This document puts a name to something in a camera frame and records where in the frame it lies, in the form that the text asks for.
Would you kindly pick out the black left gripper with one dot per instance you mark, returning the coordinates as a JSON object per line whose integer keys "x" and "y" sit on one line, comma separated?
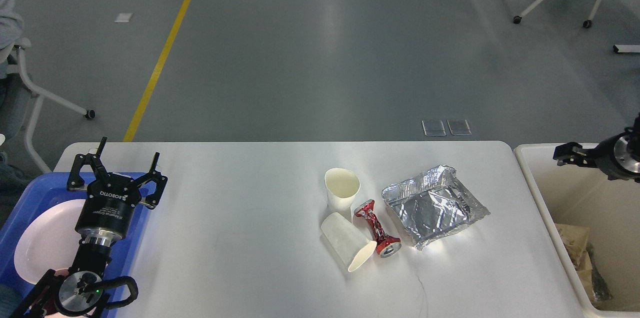
{"x": 107, "y": 210}

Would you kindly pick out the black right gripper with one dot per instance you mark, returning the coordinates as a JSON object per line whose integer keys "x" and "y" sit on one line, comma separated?
{"x": 616, "y": 157}

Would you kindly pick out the pink plate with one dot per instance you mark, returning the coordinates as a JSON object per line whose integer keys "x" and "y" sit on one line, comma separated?
{"x": 50, "y": 242}

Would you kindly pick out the brown paper sheet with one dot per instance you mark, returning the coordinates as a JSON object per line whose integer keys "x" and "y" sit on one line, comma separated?
{"x": 584, "y": 276}

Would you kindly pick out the pink ribbed mug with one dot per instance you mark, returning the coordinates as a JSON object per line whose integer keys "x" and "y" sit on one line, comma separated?
{"x": 57, "y": 273}

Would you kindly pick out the grey green mug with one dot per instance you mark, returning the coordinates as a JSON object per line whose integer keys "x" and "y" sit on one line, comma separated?
{"x": 10, "y": 299}

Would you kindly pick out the white paper cup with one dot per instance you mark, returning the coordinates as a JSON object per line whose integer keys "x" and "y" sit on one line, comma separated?
{"x": 342, "y": 185}
{"x": 352, "y": 247}

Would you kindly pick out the brown paper ball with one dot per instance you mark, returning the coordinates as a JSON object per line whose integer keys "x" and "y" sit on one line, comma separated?
{"x": 575, "y": 243}

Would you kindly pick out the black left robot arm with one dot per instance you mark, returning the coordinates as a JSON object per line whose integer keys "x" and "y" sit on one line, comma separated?
{"x": 85, "y": 292}

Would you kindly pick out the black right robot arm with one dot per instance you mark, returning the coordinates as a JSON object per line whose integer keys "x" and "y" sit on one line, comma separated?
{"x": 637, "y": 126}

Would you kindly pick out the beige plastic bin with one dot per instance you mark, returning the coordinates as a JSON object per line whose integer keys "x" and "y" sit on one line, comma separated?
{"x": 585, "y": 197}

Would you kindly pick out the blue plastic tray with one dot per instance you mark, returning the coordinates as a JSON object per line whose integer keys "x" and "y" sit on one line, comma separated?
{"x": 47, "y": 191}

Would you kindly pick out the white bar base right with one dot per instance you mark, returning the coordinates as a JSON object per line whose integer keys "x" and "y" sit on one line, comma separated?
{"x": 626, "y": 48}

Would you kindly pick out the clear floor plate right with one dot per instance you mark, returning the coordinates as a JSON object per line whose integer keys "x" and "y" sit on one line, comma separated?
{"x": 459, "y": 127}

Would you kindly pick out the clear floor plate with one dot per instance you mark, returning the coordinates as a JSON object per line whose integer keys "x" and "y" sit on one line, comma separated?
{"x": 459, "y": 127}
{"x": 434, "y": 128}

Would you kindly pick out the clear floor plate left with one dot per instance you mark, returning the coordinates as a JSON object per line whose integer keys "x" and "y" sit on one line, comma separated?
{"x": 434, "y": 128}

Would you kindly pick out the crushed red soda can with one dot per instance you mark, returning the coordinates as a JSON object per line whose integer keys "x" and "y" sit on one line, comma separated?
{"x": 385, "y": 244}

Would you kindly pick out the upright white paper cup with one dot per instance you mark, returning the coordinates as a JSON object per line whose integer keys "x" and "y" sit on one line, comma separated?
{"x": 342, "y": 185}

